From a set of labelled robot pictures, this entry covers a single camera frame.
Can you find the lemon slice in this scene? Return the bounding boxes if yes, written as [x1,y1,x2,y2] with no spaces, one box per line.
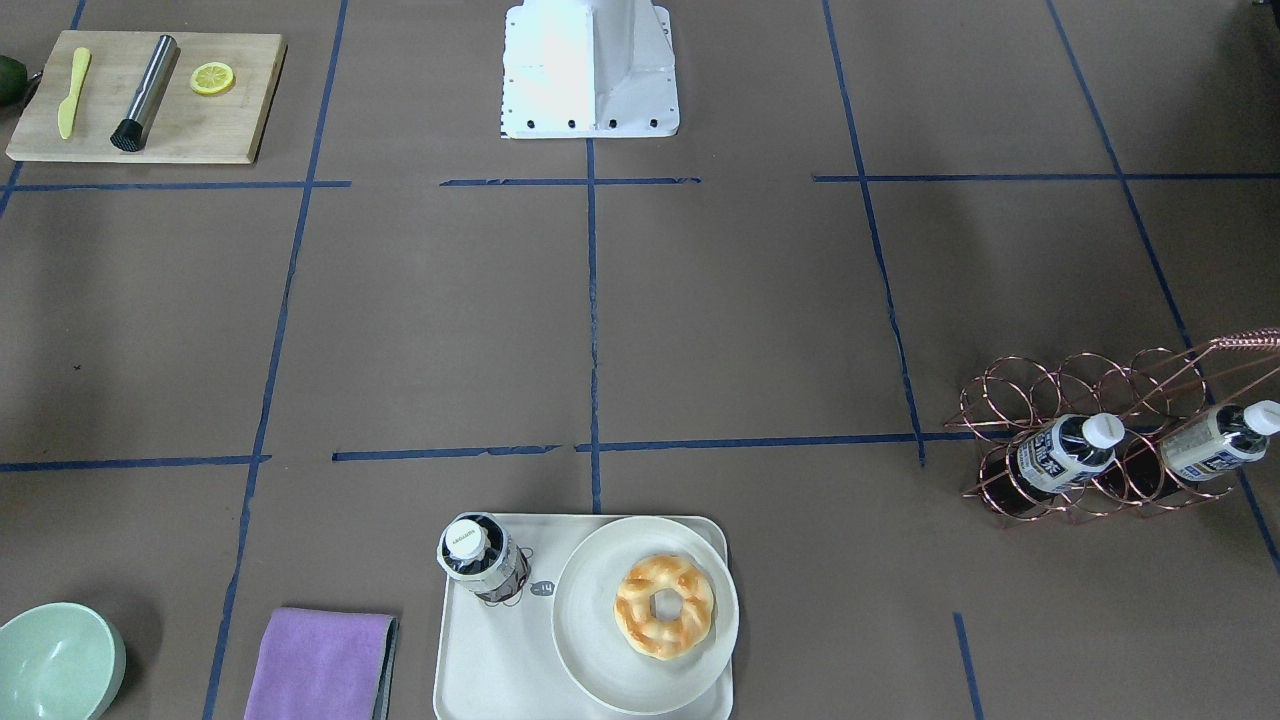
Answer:
[189,61,236,96]

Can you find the green ceramic bowl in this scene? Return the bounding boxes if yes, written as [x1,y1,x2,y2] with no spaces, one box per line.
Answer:
[1,602,125,719]

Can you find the green lime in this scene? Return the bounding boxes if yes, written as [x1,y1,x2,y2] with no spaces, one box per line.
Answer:
[0,55,29,108]

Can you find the wooden cutting board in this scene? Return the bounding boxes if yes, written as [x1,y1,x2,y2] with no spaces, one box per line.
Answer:
[6,29,287,164]

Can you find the purple folded cloth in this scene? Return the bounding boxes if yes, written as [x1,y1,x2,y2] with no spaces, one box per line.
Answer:
[244,607,399,719]

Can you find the yellow plastic knife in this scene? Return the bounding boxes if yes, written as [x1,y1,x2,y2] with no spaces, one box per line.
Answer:
[56,47,92,140]

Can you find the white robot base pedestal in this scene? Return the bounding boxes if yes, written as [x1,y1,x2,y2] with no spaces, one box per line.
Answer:
[500,1,681,140]

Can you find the copper wire bottle rack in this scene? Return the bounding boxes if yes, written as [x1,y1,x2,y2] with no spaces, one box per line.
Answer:
[947,328,1277,527]

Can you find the beige serving tray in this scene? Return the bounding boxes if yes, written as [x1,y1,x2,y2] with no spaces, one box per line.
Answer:
[434,512,740,719]

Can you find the tea bottle in rack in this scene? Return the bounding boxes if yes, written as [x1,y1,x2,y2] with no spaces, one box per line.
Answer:
[980,413,1125,518]
[1100,400,1279,501]

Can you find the glazed twisted donut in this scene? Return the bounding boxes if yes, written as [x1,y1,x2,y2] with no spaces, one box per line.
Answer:
[613,553,716,661]

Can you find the rear tea bottle in rack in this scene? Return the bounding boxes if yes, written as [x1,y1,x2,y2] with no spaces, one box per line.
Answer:
[1100,400,1279,501]

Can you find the tea bottle dark liquid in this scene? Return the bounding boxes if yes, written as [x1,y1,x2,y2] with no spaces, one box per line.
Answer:
[435,512,532,606]

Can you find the front tea bottle in rack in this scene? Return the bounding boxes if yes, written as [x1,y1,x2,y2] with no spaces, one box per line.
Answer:
[980,413,1125,518]

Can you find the beige round plate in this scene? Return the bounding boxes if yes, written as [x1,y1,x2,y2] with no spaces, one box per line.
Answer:
[552,516,740,719]

